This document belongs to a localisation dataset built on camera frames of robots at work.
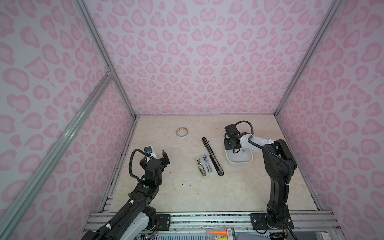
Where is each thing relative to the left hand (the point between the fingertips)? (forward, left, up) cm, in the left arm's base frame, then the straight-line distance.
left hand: (156, 151), depth 82 cm
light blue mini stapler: (-2, -29, -16) cm, 33 cm away
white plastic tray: (+3, -48, -14) cm, 50 cm away
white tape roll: (+25, -11, -16) cm, 32 cm away
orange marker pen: (-36, -31, -15) cm, 50 cm away
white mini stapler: (-4, -25, -14) cm, 29 cm away
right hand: (+13, -45, -14) cm, 49 cm away
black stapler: (+2, -32, -15) cm, 36 cm away
